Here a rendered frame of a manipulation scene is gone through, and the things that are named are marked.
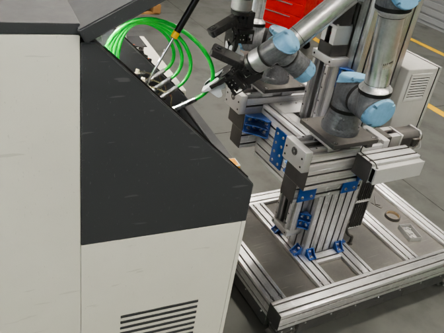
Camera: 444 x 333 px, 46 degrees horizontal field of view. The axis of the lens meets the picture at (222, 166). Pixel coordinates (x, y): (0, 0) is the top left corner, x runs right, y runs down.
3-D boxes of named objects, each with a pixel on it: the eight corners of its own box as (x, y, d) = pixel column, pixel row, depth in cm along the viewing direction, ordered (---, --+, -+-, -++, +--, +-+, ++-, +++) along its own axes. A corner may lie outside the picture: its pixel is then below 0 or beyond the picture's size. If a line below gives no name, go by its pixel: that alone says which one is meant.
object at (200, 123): (241, 214, 188) (248, 178, 180) (230, 215, 187) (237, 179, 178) (185, 132, 235) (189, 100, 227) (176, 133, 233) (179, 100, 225)
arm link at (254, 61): (254, 53, 157) (259, 39, 163) (243, 60, 160) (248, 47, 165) (269, 71, 160) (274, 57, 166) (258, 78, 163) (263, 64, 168)
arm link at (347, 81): (350, 98, 205) (360, 66, 198) (369, 113, 195) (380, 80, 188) (324, 99, 201) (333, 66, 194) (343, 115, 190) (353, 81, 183)
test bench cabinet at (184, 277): (217, 363, 226) (246, 221, 185) (81, 400, 203) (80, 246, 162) (167, 256, 279) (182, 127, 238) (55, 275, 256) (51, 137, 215)
